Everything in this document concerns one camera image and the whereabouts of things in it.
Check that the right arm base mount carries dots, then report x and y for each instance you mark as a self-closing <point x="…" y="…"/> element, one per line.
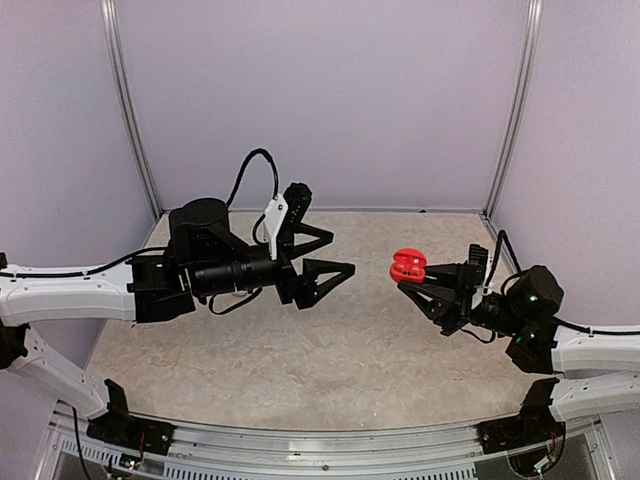
<point x="515" y="432"/>

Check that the left aluminium frame post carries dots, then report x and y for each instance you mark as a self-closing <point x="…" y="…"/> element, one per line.
<point x="109" y="14"/>

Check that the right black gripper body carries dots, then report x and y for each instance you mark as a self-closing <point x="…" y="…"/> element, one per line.
<point x="465" y="297"/>

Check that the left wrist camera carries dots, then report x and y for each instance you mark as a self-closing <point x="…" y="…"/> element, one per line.
<point x="283" y="212"/>

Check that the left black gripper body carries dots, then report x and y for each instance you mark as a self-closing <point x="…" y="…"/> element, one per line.
<point x="287" y="284"/>

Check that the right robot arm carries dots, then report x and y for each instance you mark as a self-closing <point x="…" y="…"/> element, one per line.
<point x="584" y="370"/>

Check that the front aluminium rail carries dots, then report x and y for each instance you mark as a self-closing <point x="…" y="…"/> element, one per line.
<point x="204" y="451"/>

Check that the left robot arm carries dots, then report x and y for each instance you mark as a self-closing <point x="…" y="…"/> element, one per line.
<point x="202" y="260"/>

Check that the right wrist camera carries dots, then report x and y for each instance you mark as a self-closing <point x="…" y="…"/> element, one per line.
<point x="479" y="263"/>

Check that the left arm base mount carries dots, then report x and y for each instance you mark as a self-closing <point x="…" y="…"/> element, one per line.
<point x="139" y="434"/>

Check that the aluminium frame post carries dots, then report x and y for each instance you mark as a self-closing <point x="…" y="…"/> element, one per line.
<point x="109" y="14"/>
<point x="517" y="106"/>

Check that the right aluminium frame post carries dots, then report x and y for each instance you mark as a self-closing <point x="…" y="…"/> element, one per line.
<point x="517" y="106"/>

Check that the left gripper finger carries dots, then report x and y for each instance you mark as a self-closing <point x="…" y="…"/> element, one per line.
<point x="319" y="278"/>
<point x="320" y="238"/>

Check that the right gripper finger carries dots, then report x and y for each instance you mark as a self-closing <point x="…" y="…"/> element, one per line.
<point x="435" y="302"/>
<point x="442" y="274"/>

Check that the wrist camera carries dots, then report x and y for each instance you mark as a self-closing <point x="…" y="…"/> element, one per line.
<point x="283" y="212"/>
<point x="479" y="263"/>

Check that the red round charging case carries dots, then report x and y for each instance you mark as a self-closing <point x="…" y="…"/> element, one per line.
<point x="408" y="266"/>

